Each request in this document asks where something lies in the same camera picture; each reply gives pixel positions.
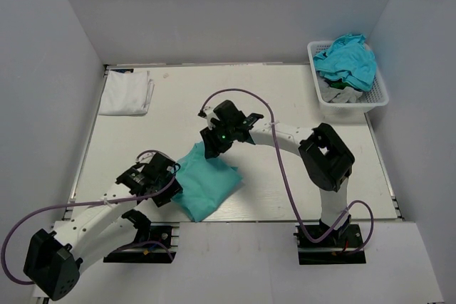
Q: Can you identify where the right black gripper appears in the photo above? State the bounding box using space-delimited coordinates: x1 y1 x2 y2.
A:
200 122 237 159

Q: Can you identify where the teal green t shirt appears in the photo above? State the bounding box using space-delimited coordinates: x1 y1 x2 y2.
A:
172 142 242 222

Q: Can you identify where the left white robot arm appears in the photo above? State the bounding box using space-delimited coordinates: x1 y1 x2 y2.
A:
24 152 182 301

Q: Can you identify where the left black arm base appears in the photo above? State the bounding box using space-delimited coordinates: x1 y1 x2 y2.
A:
103 224 180 265

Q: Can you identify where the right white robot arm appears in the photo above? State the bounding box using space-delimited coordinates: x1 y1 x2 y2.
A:
199 100 355 246

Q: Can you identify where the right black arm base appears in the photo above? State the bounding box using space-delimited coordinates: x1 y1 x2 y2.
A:
294 224 366 266

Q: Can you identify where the folded white t shirt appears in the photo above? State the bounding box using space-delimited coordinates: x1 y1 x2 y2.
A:
98 70 155 116

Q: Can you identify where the white grey cloth in basket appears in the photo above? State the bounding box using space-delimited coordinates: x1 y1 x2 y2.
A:
318 79 363 103

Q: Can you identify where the blue t shirt in basket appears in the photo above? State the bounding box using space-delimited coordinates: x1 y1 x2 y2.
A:
313 33 377 92

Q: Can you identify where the white plastic basket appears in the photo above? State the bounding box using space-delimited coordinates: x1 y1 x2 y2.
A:
307 41 389 116

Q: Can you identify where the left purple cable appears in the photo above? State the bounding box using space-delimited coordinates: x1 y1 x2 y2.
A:
1 150 179 285

